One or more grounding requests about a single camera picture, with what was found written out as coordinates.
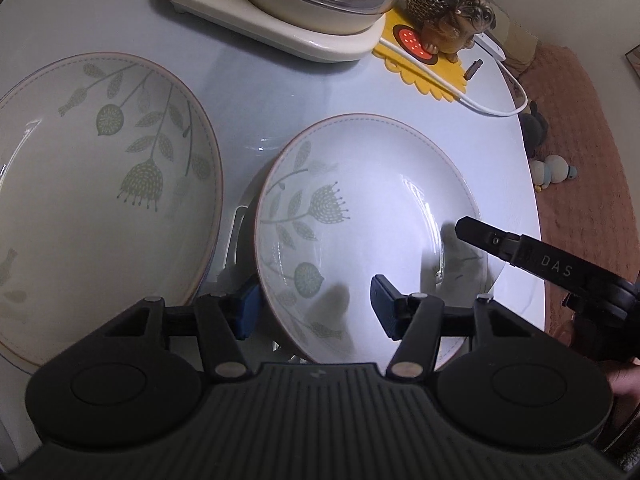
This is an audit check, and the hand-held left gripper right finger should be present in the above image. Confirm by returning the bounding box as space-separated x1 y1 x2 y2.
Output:
370 274 546 380

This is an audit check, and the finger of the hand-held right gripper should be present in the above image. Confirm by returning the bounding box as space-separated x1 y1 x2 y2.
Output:
455 216 523 266

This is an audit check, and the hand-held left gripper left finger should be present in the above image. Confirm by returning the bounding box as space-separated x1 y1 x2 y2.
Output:
102 280 261 380

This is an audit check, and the small floral ceramic plate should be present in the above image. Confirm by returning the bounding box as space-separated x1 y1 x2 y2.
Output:
254 113 497 365

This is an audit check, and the large floral ceramic plate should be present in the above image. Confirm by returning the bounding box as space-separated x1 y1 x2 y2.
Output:
0 51 223 368

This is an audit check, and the person's right hand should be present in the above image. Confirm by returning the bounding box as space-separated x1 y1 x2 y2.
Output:
610 360 640 402

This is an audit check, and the white blue penguin plush toy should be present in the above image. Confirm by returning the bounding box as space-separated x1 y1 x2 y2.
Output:
530 154 581 193

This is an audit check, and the dark penguin plush toy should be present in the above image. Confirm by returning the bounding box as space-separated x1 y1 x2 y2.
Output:
517 102 550 158

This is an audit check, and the pink covered sofa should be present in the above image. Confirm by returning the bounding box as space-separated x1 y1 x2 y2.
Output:
517 42 640 341

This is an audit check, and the yellow flower-shaped mat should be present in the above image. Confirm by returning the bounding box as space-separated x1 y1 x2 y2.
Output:
371 10 485 103

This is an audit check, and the white power strip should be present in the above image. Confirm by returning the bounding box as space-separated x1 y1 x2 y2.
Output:
472 27 508 61

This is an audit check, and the brown dog figurine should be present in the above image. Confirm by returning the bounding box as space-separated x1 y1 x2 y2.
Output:
419 0 497 61

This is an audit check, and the red dotted coaster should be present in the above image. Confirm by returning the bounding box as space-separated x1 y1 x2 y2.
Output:
395 25 441 63

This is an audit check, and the cream kettle base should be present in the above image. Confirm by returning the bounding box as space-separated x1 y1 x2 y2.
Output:
154 0 387 64

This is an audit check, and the white power cable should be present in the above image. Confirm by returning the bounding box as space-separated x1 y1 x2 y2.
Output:
377 35 530 118

